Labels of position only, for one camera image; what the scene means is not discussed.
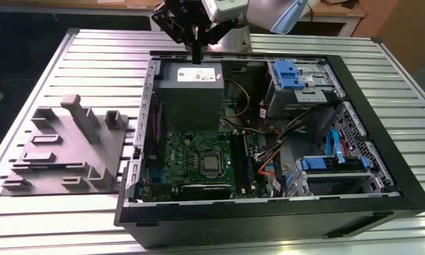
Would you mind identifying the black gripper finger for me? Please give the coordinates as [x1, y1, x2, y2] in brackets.
[150, 5, 198, 65]
[197, 20, 236, 65]

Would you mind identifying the blue disk carrier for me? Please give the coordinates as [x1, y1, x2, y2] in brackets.
[274, 60, 305, 90]
[300, 156, 372, 172]

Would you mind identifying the grey power supply unit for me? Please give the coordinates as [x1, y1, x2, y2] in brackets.
[153, 62, 225, 132]

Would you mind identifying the silver drive cage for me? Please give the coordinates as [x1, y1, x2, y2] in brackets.
[265, 59, 346, 119]
[296, 156, 386, 197]

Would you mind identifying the black CPU socket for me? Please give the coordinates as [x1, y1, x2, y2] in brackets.
[197, 148, 228, 179]

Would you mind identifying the green motherboard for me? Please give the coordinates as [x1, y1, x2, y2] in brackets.
[142, 129, 270, 201]

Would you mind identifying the silver CPU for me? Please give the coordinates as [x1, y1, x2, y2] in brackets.
[200, 155, 222, 172]

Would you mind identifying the brown wooden cabinet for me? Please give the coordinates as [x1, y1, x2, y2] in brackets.
[352, 0, 425, 72]

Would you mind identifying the grey parts rack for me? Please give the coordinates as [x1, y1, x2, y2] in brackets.
[0, 94, 137, 197]

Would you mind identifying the black graphics card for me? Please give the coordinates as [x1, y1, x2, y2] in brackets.
[172, 183, 233, 201]

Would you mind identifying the black open PC case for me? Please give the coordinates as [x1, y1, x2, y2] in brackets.
[113, 50, 425, 249]

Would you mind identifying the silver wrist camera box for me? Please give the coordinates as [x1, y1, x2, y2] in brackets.
[200, 0, 250, 24]

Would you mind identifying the yellow wire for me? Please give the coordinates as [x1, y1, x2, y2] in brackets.
[222, 79, 250, 119]

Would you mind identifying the wooden desk white frame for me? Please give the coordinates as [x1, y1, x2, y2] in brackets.
[0, 0, 368, 37]

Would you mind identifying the black wire bundle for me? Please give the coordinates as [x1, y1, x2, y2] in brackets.
[254, 106, 316, 160]

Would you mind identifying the orange wire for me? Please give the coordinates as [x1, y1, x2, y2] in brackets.
[257, 160, 277, 176]

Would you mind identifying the blue data wire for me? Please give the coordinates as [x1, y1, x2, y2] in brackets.
[325, 129, 346, 163]

